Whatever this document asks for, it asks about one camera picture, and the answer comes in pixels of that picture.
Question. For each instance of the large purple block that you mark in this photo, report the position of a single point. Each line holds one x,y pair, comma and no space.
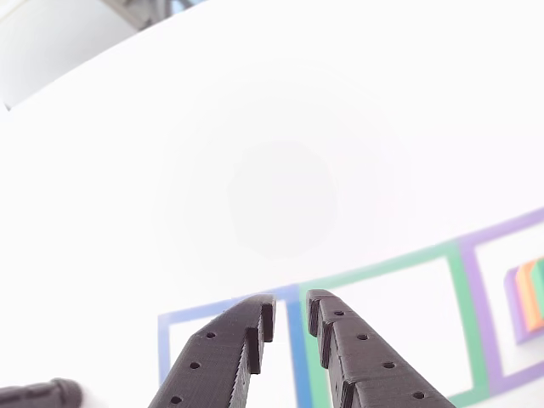
512,306

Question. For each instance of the orange block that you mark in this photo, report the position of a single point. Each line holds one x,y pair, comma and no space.
529,297

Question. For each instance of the green cube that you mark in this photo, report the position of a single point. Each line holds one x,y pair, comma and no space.
540,285

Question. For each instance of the blue tape square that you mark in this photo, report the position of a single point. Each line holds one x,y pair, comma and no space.
297,353

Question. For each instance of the green tape square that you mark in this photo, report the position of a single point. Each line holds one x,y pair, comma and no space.
465,306

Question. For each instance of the purple tape square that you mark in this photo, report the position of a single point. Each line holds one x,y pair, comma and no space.
484,319

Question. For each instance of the black tripod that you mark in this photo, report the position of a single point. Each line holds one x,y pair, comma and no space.
47,393

